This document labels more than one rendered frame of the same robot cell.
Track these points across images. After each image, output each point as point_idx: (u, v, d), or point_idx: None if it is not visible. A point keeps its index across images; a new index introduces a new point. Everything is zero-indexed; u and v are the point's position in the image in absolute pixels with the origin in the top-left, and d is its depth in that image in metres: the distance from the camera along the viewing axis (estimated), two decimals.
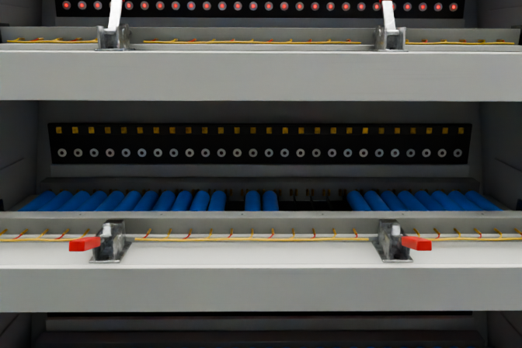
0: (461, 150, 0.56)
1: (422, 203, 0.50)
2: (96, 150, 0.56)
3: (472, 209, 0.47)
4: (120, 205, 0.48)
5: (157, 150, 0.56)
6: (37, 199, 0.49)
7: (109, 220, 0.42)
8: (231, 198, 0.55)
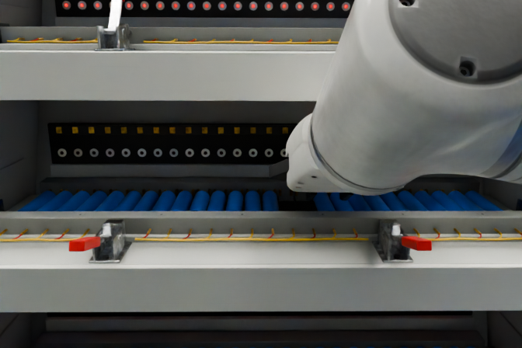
0: None
1: (422, 203, 0.50)
2: (96, 150, 0.56)
3: (472, 209, 0.47)
4: (120, 205, 0.48)
5: (157, 150, 0.56)
6: (37, 199, 0.49)
7: (109, 220, 0.42)
8: None
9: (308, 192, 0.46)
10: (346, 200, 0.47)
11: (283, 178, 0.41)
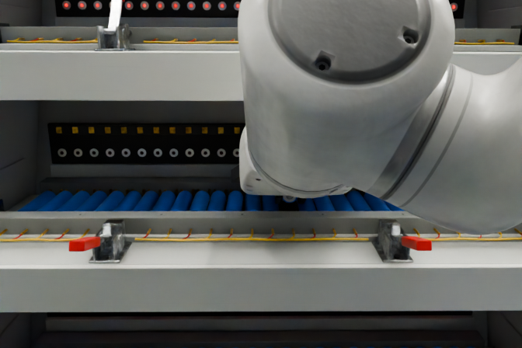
0: None
1: None
2: (96, 150, 0.56)
3: None
4: (120, 205, 0.48)
5: (157, 150, 0.56)
6: (37, 199, 0.49)
7: (109, 220, 0.42)
8: None
9: (275, 195, 0.46)
10: (304, 203, 0.47)
11: None
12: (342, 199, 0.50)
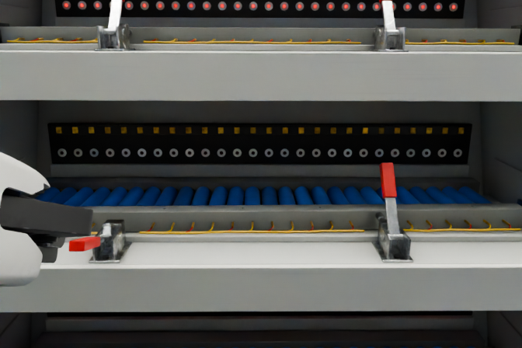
0: (461, 150, 0.56)
1: (417, 199, 0.52)
2: (96, 150, 0.56)
3: (466, 203, 0.49)
4: (123, 200, 0.49)
5: (157, 150, 0.56)
6: (42, 195, 0.51)
7: (109, 220, 0.42)
8: None
9: None
10: None
11: (60, 209, 0.20)
12: (339, 194, 0.51)
